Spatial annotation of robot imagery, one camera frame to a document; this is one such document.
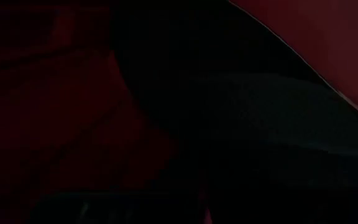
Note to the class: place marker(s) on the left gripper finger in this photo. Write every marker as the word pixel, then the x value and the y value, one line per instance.
pixel 104 208

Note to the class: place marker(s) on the red plastic storage bin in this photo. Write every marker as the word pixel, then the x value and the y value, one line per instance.
pixel 337 37

